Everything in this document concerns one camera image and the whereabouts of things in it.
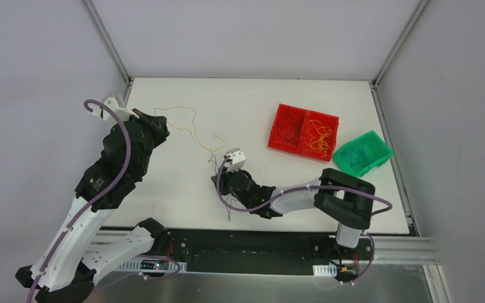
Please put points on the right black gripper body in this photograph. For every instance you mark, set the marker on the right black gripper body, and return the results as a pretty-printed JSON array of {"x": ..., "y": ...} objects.
[{"x": 223, "y": 178}]

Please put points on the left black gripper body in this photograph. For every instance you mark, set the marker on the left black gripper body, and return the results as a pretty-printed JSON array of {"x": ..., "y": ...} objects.
[{"x": 151, "y": 127}]

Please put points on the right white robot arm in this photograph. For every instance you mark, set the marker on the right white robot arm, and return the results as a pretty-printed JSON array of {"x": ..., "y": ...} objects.
[{"x": 344, "y": 198}]

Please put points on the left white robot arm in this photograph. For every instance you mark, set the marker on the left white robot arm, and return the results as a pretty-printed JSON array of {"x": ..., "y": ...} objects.
[{"x": 67, "y": 272}]

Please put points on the left red bin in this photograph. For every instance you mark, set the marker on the left red bin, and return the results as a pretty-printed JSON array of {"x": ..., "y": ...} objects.
[{"x": 286, "y": 131}]

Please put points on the red bin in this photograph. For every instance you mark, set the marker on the red bin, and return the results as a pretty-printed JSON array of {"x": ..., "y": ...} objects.
[
  {"x": 286, "y": 131},
  {"x": 319, "y": 136}
]

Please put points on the right red bin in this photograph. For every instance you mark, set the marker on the right red bin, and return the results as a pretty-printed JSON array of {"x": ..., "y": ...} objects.
[{"x": 319, "y": 136}]

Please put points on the green plastic bin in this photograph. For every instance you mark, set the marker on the green plastic bin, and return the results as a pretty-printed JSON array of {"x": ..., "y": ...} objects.
[{"x": 362, "y": 154}]

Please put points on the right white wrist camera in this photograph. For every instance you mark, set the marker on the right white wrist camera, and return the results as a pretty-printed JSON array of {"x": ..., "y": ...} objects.
[{"x": 234, "y": 160}]

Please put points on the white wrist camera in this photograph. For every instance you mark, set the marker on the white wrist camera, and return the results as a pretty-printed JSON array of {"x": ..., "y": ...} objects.
[
  {"x": 115, "y": 104},
  {"x": 234, "y": 160}
]

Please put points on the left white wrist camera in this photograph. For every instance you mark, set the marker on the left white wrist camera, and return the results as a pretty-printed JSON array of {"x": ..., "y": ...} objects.
[{"x": 115, "y": 104}]

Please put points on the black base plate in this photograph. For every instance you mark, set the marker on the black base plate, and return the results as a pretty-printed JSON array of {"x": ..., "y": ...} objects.
[{"x": 256, "y": 252}]

